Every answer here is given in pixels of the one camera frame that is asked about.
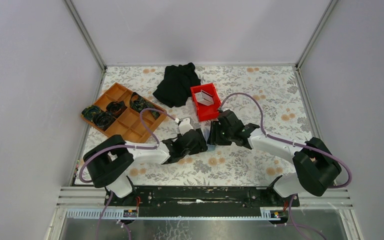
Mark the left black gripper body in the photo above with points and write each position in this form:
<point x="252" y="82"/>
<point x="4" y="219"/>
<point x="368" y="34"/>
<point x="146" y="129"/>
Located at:
<point x="199" y="148"/>

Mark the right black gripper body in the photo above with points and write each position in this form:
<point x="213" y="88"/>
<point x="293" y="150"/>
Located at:
<point x="226" y="137"/>

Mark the red plastic bin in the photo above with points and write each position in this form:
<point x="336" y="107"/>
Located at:
<point x="205" y="113"/>

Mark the credit cards stack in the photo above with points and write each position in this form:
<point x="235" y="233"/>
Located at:
<point x="204" y="98"/>

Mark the wooden divided organizer tray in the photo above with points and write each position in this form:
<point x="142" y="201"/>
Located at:
<point x="128" y="124"/>

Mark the grey-green card holder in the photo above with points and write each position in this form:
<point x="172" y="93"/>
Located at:
<point x="206" y="134"/>

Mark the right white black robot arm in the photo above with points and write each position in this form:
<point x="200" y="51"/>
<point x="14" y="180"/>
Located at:
<point x="315" y="167"/>

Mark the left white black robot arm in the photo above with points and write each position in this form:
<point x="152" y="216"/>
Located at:
<point x="106" y="165"/>

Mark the floral table mat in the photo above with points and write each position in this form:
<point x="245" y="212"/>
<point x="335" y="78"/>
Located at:
<point x="269" y="92"/>

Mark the black cloth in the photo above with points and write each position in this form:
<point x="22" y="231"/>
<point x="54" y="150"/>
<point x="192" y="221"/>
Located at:
<point x="175" y="88"/>

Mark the rolled dark patterned tie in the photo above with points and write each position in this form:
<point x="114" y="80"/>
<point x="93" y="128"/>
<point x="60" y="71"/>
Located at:
<point x="89" y="112"/>

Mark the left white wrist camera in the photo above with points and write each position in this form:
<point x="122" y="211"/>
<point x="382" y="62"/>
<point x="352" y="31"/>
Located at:
<point x="184" y="125"/>

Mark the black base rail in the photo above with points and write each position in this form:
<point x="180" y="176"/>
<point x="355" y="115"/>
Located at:
<point x="210" y="202"/>

